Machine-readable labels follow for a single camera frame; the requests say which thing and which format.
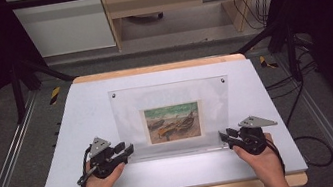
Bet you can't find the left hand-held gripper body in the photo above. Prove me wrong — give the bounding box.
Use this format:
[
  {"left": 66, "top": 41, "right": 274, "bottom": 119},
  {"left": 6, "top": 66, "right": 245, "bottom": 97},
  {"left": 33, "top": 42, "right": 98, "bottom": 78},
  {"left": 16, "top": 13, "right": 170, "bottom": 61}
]
[{"left": 84, "top": 132, "right": 132, "bottom": 182}]

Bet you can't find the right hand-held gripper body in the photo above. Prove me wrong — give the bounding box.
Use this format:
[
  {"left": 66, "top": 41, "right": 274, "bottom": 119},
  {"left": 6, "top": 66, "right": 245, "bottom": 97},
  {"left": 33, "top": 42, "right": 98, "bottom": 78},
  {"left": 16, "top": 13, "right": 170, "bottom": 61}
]
[{"left": 224, "top": 111, "right": 283, "bottom": 161}]

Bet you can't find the boat painting print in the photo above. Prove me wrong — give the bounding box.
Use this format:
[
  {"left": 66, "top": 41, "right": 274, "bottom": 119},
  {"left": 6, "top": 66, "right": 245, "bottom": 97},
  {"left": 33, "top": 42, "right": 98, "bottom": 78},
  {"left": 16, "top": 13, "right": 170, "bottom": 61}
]
[{"left": 139, "top": 99, "right": 208, "bottom": 147}]

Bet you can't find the clear acrylic photo frame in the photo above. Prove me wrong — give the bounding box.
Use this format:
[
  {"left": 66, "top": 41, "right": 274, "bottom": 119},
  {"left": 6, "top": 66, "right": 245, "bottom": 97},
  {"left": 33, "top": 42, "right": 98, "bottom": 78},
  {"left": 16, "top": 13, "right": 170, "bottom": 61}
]
[{"left": 106, "top": 72, "right": 240, "bottom": 167}]

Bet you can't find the person's right hand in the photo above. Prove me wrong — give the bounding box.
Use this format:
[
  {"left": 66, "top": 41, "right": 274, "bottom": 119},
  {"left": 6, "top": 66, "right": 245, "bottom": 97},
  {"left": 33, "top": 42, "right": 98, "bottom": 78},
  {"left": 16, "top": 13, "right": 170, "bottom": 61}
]
[{"left": 230, "top": 129, "right": 294, "bottom": 187}]

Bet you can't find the white table mat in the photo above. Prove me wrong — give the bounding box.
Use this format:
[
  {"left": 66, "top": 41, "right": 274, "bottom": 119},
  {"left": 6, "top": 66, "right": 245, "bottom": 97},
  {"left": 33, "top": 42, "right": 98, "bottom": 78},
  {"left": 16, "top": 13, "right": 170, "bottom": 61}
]
[{"left": 20, "top": 49, "right": 309, "bottom": 187}]

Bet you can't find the wooden table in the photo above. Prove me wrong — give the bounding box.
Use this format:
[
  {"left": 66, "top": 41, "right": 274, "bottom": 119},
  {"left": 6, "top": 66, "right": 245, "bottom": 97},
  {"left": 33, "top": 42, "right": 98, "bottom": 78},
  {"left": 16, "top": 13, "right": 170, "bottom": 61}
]
[{"left": 22, "top": 43, "right": 310, "bottom": 187}]

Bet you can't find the black metal stand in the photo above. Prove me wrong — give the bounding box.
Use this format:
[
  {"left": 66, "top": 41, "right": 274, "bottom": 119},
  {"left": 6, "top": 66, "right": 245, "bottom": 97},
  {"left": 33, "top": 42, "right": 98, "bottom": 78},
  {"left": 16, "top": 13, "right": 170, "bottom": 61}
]
[
  {"left": 230, "top": 16, "right": 305, "bottom": 92},
  {"left": 6, "top": 50, "right": 82, "bottom": 125}
]

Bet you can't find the white cabinet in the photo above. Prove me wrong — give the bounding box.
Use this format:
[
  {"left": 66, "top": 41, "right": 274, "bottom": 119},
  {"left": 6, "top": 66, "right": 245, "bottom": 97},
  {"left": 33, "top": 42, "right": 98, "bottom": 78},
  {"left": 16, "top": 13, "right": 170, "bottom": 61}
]
[{"left": 5, "top": 0, "right": 118, "bottom": 64}]

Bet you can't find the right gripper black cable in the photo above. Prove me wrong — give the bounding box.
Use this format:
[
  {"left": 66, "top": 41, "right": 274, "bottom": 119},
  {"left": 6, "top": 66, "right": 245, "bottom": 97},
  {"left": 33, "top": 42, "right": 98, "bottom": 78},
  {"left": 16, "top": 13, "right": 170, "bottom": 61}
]
[{"left": 262, "top": 135, "right": 288, "bottom": 179}]

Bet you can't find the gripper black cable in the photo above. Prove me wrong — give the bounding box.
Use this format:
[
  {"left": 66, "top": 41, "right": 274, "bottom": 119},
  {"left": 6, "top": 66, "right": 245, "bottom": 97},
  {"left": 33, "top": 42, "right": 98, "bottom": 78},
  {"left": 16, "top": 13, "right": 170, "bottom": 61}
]
[
  {"left": 262, "top": 135, "right": 288, "bottom": 179},
  {"left": 70, "top": 145, "right": 100, "bottom": 187}
]

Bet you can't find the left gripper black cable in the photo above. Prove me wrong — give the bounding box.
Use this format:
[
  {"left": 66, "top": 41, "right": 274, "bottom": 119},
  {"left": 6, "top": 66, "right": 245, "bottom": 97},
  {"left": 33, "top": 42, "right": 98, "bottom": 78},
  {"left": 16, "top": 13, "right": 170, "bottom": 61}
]
[{"left": 70, "top": 145, "right": 100, "bottom": 187}]

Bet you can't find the black floor cable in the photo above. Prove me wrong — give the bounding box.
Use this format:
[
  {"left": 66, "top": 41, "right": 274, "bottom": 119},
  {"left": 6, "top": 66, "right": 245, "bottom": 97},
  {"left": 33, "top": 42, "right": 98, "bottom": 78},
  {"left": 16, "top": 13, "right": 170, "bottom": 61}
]
[{"left": 260, "top": 48, "right": 333, "bottom": 175}]

